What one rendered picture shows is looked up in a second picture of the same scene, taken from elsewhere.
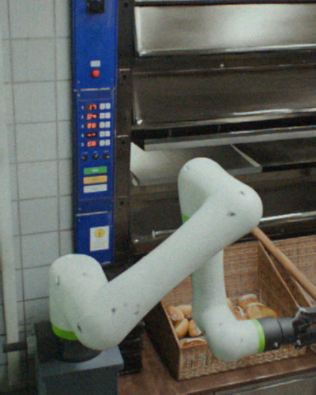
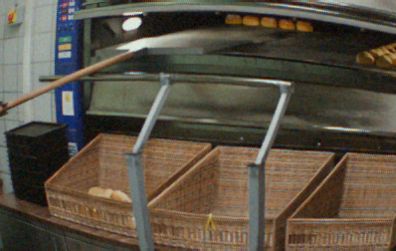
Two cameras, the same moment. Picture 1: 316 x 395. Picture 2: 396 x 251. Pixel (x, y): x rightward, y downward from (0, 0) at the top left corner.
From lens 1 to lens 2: 423 cm
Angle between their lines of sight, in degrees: 55
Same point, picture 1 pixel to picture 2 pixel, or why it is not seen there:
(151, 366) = not seen: hidden behind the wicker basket
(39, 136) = (45, 14)
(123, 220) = (87, 91)
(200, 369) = (63, 213)
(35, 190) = (40, 55)
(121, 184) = (85, 54)
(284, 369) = (111, 237)
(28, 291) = not seen: hidden behind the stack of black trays
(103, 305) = not seen: outside the picture
